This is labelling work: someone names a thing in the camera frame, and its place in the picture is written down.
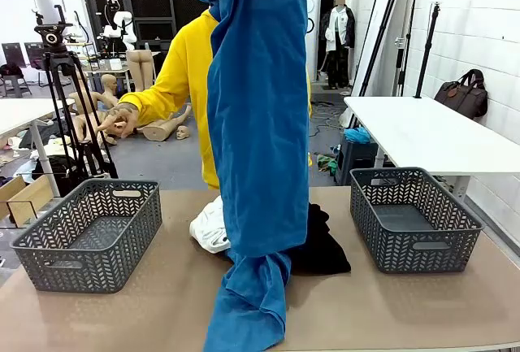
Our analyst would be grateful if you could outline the dark chair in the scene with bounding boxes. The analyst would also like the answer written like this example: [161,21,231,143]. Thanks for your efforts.
[0,41,33,99]

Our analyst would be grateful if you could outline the dressed mannequin white shirt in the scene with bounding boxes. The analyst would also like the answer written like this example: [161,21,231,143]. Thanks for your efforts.
[319,0,358,89]

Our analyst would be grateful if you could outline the tan mannequin legs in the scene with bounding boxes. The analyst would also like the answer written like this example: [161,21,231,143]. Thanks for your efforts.
[126,49,158,93]

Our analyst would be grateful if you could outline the black garment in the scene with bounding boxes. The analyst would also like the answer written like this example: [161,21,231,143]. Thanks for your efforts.
[288,202,353,276]

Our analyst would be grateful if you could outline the white tall cylinder appliance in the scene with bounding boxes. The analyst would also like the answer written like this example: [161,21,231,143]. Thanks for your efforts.
[304,0,323,83]

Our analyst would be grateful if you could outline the white garment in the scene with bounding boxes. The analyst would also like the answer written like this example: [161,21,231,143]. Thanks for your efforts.
[188,196,233,254]

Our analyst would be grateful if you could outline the white table with brown bag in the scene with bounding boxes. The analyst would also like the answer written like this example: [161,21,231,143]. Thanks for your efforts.
[343,95,520,202]

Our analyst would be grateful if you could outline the green cloth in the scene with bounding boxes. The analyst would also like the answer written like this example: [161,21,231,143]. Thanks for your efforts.
[315,152,339,175]

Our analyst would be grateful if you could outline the cardboard box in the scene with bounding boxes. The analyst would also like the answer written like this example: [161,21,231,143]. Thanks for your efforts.
[0,174,54,227]

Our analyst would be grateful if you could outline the black leaning tripod poles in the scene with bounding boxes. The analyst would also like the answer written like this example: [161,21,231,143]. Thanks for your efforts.
[351,0,412,98]

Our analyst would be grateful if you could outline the white and black background robot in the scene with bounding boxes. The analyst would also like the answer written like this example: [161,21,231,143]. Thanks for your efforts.
[100,0,138,51]

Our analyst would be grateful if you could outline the tan bald mannequin torso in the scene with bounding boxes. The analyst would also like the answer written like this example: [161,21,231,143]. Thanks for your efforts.
[68,73,123,146]

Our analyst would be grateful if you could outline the person in yellow hoodie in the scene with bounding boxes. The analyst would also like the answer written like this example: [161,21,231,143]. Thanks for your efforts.
[119,8,314,190]

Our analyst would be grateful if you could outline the person right hand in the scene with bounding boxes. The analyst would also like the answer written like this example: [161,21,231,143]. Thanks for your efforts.
[96,102,141,140]

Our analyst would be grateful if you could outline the grey plastic woven basket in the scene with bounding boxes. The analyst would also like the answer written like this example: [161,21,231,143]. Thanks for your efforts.
[10,178,163,294]
[349,167,486,275]

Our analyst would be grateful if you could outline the black upright light stand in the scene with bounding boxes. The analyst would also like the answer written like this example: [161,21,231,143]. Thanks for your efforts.
[413,1,444,99]

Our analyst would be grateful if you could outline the tan lying mannequin torso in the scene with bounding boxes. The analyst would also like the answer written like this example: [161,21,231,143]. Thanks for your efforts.
[136,103,193,142]

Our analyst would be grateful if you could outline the person right forearm yellow sleeve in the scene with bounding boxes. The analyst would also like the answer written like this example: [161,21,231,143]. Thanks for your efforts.
[119,83,192,124]

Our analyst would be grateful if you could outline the brown leather bag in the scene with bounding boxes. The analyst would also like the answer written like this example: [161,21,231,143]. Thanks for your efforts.
[433,68,489,120]

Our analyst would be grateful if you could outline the black tripod with camera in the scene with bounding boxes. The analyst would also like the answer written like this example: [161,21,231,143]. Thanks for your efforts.
[34,4,119,180]

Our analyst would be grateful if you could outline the cyan cloth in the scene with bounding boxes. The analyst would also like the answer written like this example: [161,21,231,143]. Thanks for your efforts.
[344,126,372,145]

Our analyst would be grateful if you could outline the black leaning stand pole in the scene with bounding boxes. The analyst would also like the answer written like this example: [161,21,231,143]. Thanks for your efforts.
[396,0,422,98]

